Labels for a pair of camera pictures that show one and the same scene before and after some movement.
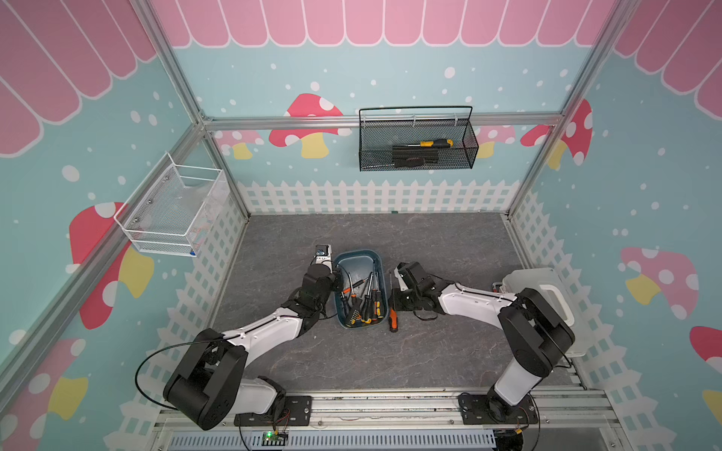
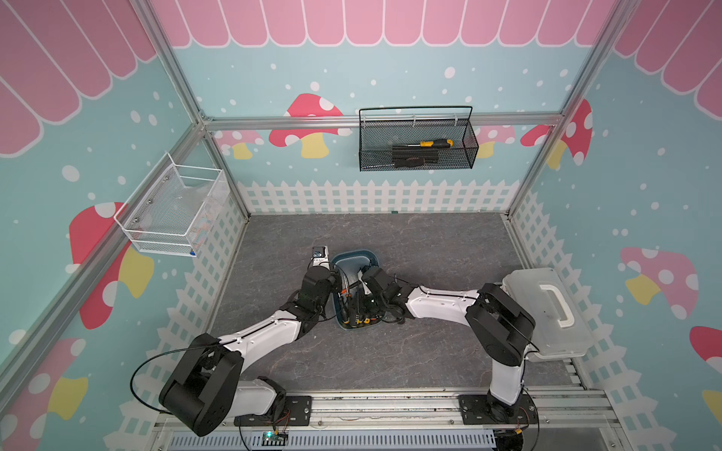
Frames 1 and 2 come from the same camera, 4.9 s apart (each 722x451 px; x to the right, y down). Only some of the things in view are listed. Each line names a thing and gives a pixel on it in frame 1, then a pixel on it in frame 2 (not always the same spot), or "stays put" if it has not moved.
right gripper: x=396 y=296 to x=362 y=298
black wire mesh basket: x=416 y=145 stays put
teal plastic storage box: x=362 y=303 stays put
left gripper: x=337 y=279 stays put
